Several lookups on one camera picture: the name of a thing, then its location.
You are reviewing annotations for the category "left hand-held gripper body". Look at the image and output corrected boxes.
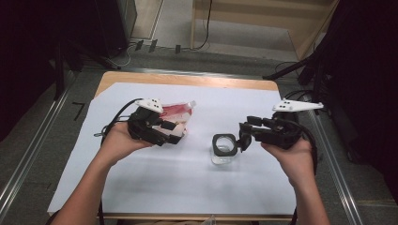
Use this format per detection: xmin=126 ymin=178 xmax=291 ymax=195
xmin=127 ymin=97 xmax=173 ymax=147

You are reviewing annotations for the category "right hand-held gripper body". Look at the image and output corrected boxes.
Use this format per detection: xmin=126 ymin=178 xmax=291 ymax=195
xmin=252 ymin=97 xmax=325 ymax=151

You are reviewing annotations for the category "red and white pouch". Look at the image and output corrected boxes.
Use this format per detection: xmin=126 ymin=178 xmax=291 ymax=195
xmin=159 ymin=100 xmax=197 ymax=139

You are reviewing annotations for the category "person's left hand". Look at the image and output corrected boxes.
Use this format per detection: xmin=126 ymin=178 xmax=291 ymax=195
xmin=99 ymin=121 xmax=155 ymax=167

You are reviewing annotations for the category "person's right hand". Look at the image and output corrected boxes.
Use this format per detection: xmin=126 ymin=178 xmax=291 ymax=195
xmin=260 ymin=138 xmax=314 ymax=189

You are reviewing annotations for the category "wooden table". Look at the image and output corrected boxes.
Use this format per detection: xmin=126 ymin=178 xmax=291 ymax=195
xmin=87 ymin=70 xmax=301 ymax=222

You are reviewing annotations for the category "black tripod stand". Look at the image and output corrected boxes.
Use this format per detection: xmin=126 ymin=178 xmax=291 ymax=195
xmin=262 ymin=46 xmax=330 ymax=115

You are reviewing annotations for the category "black stand with legs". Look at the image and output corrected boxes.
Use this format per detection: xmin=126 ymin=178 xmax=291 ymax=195
xmin=54 ymin=39 xmax=122 ymax=101

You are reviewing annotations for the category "black cabinet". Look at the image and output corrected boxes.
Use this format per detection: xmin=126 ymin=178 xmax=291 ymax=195
xmin=93 ymin=0 xmax=138 ymax=59

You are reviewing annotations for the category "left hand-held gripper cable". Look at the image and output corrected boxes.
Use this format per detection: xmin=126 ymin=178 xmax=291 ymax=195
xmin=93 ymin=97 xmax=145 ymax=146

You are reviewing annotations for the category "hand-held gripper cable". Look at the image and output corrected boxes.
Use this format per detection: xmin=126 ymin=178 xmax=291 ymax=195
xmin=93 ymin=97 xmax=145 ymax=146
xmin=289 ymin=119 xmax=319 ymax=176

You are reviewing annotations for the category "right hand-held gripper cable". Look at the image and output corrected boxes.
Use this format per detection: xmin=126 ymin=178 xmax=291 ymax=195
xmin=289 ymin=119 xmax=319 ymax=176

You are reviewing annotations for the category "bundle of black floor cables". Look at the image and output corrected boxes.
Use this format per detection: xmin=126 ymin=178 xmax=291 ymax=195
xmin=274 ymin=60 xmax=314 ymax=104

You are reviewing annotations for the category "metal floor rail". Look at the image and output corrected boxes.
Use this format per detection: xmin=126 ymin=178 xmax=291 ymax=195
xmin=84 ymin=67 xmax=265 ymax=80
xmin=303 ymin=93 xmax=364 ymax=225
xmin=0 ymin=70 xmax=79 ymax=218

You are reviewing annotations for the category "white floor cable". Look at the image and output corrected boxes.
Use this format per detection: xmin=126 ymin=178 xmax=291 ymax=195
xmin=115 ymin=42 xmax=136 ymax=68

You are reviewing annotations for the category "light wooden frame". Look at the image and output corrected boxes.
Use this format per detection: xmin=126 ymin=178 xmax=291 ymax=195
xmin=190 ymin=0 xmax=341 ymax=61

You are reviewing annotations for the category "hanging black cable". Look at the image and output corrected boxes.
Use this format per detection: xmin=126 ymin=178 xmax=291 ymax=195
xmin=187 ymin=0 xmax=214 ymax=52

